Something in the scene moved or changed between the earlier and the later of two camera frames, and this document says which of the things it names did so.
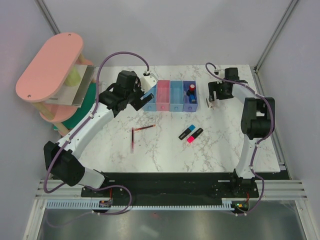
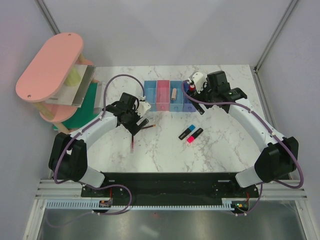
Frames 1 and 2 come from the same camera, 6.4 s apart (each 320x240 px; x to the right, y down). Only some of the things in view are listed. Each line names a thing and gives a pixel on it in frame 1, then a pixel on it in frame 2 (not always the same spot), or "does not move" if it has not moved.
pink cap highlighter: x=190 y=139 does not move
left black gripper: x=138 y=103 -> x=133 y=128
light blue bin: x=152 y=106 does not move
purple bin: x=188 y=106 does not move
